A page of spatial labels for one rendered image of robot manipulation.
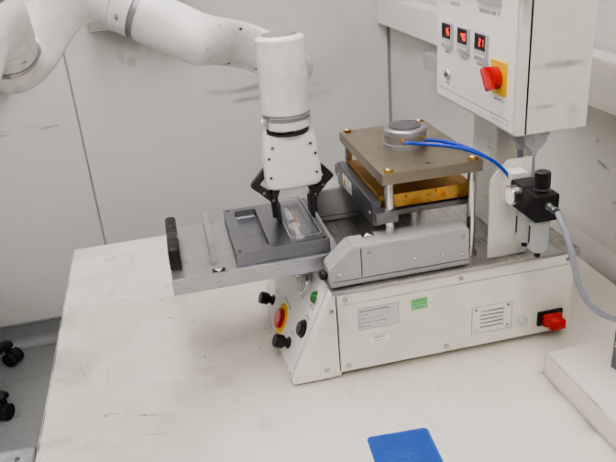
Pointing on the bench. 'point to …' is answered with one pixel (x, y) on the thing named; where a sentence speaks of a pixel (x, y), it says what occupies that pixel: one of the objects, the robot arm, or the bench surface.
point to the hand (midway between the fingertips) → (294, 209)
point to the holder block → (267, 236)
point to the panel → (295, 313)
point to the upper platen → (417, 191)
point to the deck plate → (354, 225)
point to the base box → (436, 316)
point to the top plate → (411, 152)
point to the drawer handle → (172, 244)
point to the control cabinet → (514, 86)
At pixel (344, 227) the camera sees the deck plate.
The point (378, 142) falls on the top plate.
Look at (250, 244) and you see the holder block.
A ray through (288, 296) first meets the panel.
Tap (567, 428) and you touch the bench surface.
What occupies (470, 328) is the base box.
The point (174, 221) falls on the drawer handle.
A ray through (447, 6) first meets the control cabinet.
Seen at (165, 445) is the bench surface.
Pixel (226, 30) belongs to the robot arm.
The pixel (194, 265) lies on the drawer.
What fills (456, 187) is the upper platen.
